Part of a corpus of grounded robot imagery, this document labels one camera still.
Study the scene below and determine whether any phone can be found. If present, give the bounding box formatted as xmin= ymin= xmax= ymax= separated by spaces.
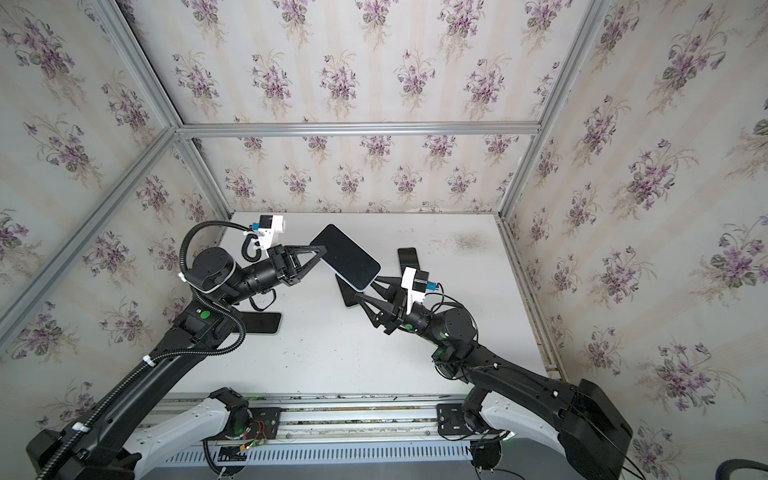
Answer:
xmin=242 ymin=312 xmax=282 ymax=335
xmin=335 ymin=275 xmax=359 ymax=308
xmin=397 ymin=247 xmax=420 ymax=273
xmin=310 ymin=224 xmax=381 ymax=292

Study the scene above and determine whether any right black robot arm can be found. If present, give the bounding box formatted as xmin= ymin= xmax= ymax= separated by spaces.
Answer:
xmin=355 ymin=277 xmax=633 ymax=479

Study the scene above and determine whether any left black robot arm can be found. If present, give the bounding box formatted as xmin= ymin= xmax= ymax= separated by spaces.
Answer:
xmin=26 ymin=245 xmax=326 ymax=479

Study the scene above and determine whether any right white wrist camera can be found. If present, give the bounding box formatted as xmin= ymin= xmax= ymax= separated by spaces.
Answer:
xmin=401 ymin=267 xmax=430 ymax=315

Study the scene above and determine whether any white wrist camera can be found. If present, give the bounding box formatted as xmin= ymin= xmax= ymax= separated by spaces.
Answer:
xmin=243 ymin=215 xmax=285 ymax=254
xmin=401 ymin=267 xmax=430 ymax=315

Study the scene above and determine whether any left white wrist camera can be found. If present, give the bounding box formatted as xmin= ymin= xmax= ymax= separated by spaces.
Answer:
xmin=243 ymin=215 xmax=285 ymax=254

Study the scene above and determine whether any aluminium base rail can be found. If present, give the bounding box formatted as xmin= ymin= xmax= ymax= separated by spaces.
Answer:
xmin=143 ymin=389 xmax=607 ymax=448

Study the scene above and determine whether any aluminium cage frame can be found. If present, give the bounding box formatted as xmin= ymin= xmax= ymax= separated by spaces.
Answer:
xmin=1 ymin=1 xmax=610 ymax=345

